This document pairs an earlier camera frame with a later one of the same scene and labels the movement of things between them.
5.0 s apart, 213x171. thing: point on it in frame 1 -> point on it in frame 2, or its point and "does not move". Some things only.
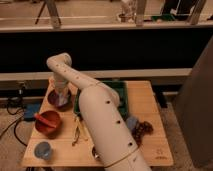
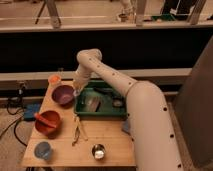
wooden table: [59, 137] does not move
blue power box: [31, 109] does not move
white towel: [62, 100] -> [76, 92]
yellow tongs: [76, 131] does not move
